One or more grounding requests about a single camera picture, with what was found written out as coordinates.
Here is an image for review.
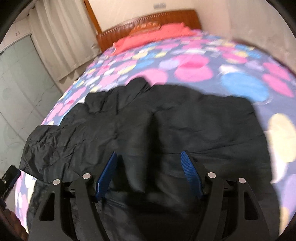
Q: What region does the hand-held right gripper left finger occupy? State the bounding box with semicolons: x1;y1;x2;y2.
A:
29;152;119;241

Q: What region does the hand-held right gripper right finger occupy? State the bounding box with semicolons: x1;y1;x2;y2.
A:
180;150;267;241

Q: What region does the black puffer jacket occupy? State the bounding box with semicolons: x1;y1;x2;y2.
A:
19;77;281;241

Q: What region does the person's left forearm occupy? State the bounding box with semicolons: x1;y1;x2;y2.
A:
0;204;29;241

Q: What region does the white glass-door wardrobe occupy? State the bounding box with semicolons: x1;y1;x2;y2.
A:
0;27;65;163

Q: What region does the colourful dotted bedspread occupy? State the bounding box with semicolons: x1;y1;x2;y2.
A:
14;29;296;233

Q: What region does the red pillow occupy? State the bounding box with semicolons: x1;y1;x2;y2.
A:
114;22;199;52

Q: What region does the white curtain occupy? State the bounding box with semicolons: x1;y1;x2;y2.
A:
28;0;102;81

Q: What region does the wooden headboard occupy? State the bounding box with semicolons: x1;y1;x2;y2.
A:
97;9;201;52

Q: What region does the wooden frame trim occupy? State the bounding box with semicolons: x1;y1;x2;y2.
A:
84;0;102;34

